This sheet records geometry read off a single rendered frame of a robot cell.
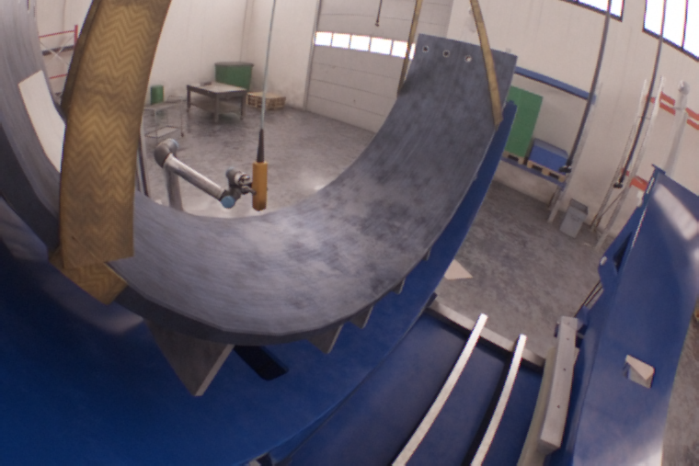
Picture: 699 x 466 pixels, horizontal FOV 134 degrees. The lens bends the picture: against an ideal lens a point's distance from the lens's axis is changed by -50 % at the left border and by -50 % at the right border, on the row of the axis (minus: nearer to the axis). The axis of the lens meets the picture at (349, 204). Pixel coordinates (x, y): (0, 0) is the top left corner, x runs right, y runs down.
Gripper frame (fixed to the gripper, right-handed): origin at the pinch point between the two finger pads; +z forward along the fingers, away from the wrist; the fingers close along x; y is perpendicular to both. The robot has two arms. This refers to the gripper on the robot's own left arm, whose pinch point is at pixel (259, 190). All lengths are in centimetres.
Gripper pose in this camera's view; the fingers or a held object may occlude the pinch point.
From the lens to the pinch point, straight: 186.0
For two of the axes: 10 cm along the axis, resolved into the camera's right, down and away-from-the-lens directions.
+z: 7.8, 4.0, -4.7
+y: 1.5, -8.7, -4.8
